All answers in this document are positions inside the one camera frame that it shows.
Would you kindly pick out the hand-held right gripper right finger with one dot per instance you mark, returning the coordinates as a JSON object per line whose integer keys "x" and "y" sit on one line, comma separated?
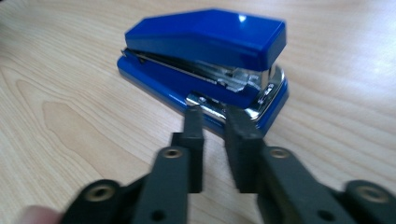
{"x": 246, "y": 158}

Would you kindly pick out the blue stapler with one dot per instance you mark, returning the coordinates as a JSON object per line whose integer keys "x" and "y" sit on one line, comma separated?
{"x": 205, "y": 40}

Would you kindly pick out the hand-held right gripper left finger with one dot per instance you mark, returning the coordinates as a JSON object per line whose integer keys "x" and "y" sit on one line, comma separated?
{"x": 172, "y": 186}

